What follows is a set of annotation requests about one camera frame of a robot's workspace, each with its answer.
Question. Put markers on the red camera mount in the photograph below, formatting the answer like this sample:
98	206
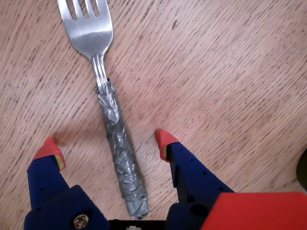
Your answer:
259	213

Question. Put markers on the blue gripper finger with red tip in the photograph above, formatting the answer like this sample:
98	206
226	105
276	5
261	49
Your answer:
52	203
192	172

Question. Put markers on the dark gray tall glass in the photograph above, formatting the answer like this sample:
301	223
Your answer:
302	170

